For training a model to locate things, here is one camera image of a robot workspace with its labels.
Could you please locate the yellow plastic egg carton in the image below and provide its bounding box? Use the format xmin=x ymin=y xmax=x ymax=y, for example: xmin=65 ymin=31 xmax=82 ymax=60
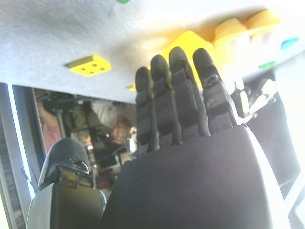
xmin=147 ymin=9 xmax=282 ymax=79

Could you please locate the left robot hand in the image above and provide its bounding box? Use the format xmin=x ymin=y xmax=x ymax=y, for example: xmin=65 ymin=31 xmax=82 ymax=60
xmin=26 ymin=46 xmax=292 ymax=229

